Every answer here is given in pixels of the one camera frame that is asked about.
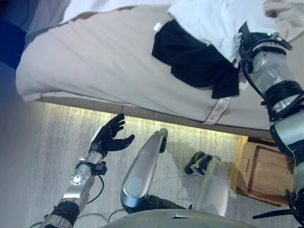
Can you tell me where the wicker laundry basket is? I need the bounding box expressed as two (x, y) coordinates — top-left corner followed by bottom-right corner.
(231, 136), (297, 207)

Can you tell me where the silver robot leg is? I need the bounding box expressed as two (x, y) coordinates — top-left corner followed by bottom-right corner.
(190, 155), (231, 218)
(120, 129), (168, 214)

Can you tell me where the silver left robot leg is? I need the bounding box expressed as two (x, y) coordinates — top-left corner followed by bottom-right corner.
(120, 129), (168, 214)

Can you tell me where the grey striped rug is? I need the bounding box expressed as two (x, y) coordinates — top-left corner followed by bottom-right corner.
(30, 106), (304, 228)

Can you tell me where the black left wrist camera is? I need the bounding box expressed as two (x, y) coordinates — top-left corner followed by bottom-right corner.
(95, 161), (107, 176)

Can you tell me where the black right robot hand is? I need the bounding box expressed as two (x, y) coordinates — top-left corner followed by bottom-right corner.
(238, 21), (270, 48)

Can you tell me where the white garment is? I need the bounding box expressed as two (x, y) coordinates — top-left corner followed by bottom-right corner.
(167, 0), (269, 65)

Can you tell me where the beige covered bed mattress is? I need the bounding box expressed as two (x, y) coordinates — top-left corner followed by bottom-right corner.
(15, 0), (304, 141)

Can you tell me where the dark right robot foot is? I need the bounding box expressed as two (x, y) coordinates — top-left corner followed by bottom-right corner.
(184, 152), (221, 176)

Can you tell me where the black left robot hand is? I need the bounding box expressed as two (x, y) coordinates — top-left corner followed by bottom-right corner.
(89, 113), (135, 159)

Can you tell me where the grey robot torso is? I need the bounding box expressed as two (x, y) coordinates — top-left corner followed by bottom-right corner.
(99, 209), (257, 228)

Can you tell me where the silver right robot leg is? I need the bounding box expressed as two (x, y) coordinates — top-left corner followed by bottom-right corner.
(190, 155), (231, 218)

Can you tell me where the black garment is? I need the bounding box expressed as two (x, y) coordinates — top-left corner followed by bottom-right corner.
(151, 20), (240, 99)

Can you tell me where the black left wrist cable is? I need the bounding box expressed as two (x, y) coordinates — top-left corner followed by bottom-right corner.
(86, 174), (105, 205)

